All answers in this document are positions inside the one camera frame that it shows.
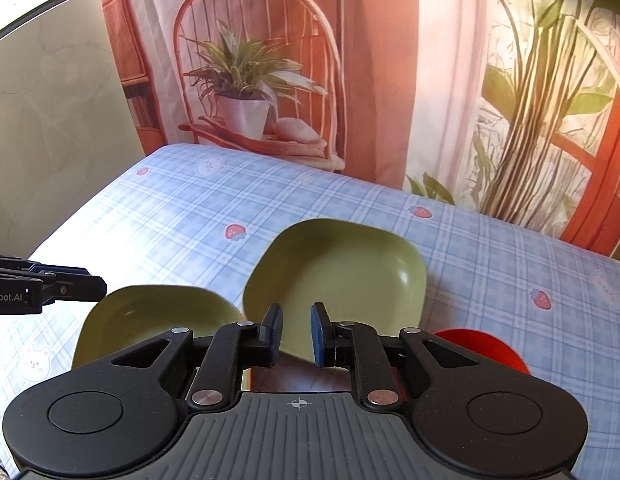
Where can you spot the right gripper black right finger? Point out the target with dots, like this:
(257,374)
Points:
(357,348)

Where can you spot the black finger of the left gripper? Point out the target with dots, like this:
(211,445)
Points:
(68,283)

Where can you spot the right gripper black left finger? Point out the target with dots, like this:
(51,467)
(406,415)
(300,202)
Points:
(234,349)

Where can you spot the green square plate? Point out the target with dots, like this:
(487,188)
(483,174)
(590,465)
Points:
(135,313)
(359,273)

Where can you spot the red round bowl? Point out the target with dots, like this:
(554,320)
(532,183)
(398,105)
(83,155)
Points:
(486,345)

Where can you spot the blue plaid tablecloth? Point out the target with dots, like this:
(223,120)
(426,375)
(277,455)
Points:
(203,217)

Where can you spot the printed room backdrop cloth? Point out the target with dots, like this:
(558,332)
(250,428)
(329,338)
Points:
(510,108)

